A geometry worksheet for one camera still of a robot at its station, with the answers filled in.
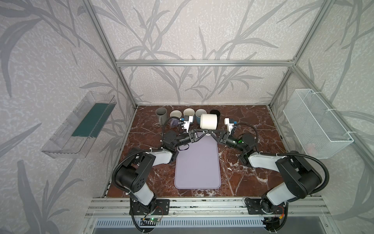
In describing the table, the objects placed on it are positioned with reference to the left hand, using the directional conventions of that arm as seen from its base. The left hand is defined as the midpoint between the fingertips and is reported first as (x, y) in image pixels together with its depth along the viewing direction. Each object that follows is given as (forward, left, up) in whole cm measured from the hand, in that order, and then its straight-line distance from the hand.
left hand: (208, 130), depth 73 cm
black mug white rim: (+28, -8, -18) cm, 34 cm away
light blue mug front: (+29, +12, -19) cm, 36 cm away
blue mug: (+26, +5, -17) cm, 32 cm away
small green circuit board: (-36, +27, -25) cm, 52 cm away
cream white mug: (+4, 0, +3) cm, 5 cm away
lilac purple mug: (+25, +22, -20) cm, 39 cm away
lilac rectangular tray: (-9, +5, -24) cm, 26 cm away
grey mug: (+24, +31, -17) cm, 43 cm away
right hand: (+1, -1, -1) cm, 2 cm away
